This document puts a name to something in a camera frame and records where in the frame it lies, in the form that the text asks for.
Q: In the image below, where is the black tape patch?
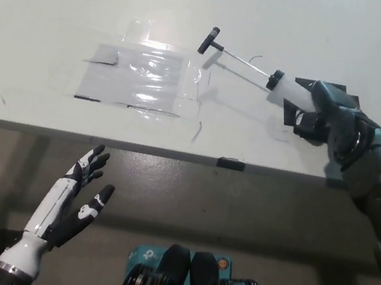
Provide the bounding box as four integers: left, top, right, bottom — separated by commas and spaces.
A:
277, 74, 366, 143

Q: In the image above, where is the clear plastic film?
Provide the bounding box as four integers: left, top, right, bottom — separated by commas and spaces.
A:
46, 6, 220, 131

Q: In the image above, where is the teal router box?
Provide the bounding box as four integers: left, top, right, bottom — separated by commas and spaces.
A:
123, 238, 234, 285

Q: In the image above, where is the robot left body block black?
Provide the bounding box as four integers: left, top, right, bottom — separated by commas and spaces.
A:
117, 235, 196, 285

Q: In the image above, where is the white air pump black handle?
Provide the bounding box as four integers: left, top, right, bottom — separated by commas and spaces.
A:
190, 23, 336, 117

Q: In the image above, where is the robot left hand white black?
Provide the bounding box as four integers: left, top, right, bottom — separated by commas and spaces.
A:
21, 133, 123, 257

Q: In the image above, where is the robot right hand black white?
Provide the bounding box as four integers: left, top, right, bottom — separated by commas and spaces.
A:
289, 76, 375, 166

